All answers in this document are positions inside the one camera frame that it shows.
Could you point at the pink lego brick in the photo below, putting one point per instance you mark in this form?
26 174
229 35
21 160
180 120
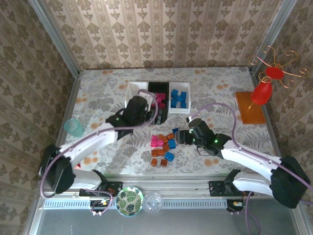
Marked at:
154 144
163 96
154 138
159 100
160 143
157 95
162 105

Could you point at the blue lego brick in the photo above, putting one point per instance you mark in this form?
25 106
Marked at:
183 105
174 102
172 144
174 93
175 130
183 94
180 98
169 156

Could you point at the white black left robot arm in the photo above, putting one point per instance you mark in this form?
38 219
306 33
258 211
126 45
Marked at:
93 139

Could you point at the black rectangular container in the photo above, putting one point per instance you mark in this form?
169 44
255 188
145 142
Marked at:
159 86

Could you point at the orange wooden board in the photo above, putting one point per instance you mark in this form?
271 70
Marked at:
252 112

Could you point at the teal plastic cup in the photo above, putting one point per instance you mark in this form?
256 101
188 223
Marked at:
73 127

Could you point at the clear plastic cup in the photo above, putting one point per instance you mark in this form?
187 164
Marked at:
152 202

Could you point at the red cone ornament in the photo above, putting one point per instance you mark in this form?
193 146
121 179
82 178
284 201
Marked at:
261 94

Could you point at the leaf pattern bowl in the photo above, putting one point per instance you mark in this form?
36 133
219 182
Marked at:
129 201

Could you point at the grey metal shelf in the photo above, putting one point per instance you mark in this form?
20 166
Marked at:
171 222

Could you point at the red disc ornament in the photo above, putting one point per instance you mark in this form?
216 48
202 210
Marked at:
275 73

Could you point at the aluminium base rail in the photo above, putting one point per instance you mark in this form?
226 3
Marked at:
171 186

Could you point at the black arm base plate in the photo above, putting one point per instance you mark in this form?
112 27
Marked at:
215 187
117 186

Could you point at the aluminium side rail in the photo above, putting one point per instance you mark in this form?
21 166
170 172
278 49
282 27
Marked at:
69 102
273 137

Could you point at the aluminium corner post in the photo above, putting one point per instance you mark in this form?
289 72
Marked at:
271 36
55 36

